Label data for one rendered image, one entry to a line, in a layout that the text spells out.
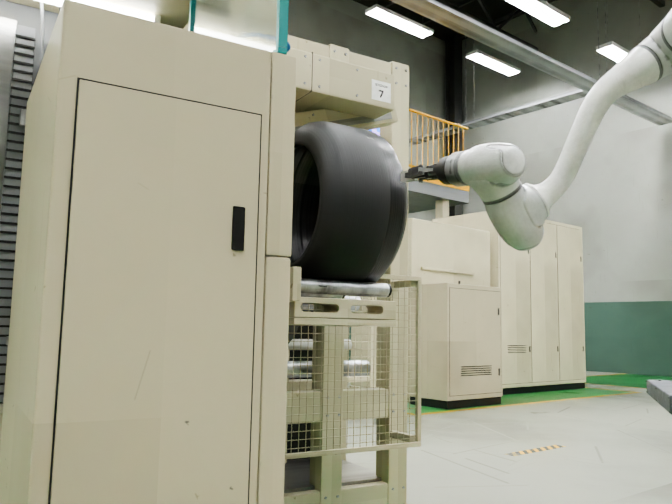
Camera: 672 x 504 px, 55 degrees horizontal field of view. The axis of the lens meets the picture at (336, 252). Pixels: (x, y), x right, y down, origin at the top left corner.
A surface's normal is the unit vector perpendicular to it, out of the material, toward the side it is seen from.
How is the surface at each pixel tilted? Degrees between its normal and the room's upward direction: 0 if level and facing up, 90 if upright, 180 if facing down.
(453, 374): 90
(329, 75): 90
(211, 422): 90
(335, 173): 81
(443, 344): 90
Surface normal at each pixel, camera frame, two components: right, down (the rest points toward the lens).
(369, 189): 0.51, -0.14
